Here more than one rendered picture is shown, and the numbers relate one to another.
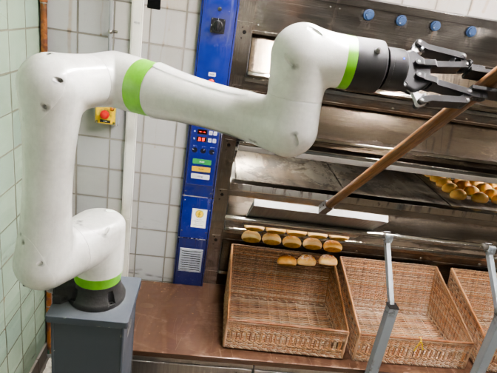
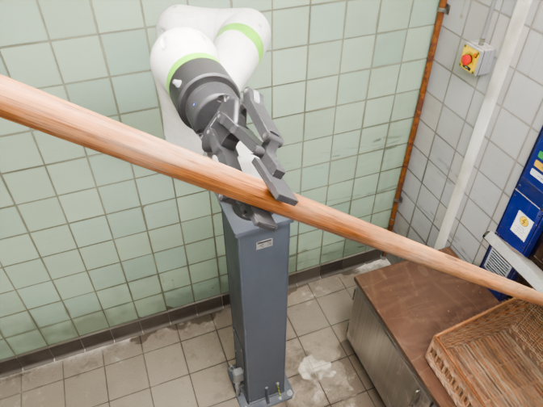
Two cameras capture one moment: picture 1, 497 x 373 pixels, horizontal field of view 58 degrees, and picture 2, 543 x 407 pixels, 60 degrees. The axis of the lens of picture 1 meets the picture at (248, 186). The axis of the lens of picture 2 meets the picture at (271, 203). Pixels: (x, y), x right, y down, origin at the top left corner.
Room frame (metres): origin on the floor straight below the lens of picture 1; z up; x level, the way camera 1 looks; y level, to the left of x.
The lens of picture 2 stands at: (0.76, -0.78, 2.26)
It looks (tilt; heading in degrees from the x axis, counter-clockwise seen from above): 42 degrees down; 75
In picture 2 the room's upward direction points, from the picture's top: straight up
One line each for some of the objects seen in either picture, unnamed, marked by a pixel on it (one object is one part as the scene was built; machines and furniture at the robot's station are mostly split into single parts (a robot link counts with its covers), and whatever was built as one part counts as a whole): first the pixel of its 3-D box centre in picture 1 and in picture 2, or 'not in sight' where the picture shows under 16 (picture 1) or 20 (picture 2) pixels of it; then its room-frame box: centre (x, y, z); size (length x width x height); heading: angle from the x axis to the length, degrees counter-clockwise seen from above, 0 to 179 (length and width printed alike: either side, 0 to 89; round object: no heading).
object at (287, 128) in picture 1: (230, 110); (213, 95); (0.87, 0.06, 1.79); 0.36 x 0.11 x 0.11; 65
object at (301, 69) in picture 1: (309, 61); (188, 71); (0.82, -0.07, 1.91); 0.14 x 0.11 x 0.13; 97
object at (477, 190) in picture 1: (467, 180); not in sight; (2.67, -1.33, 1.21); 0.61 x 0.48 x 0.06; 6
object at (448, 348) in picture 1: (398, 308); not in sight; (1.91, -0.84, 0.72); 0.56 x 0.49 x 0.28; 97
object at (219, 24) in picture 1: (218, 20); not in sight; (2.01, 0.24, 1.92); 0.06 x 0.04 x 0.11; 96
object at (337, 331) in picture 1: (282, 297); (537, 383); (1.85, -0.25, 0.72); 0.56 x 0.49 x 0.28; 95
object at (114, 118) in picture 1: (107, 112); (476, 57); (1.97, 0.69, 1.46); 0.10 x 0.07 x 0.10; 96
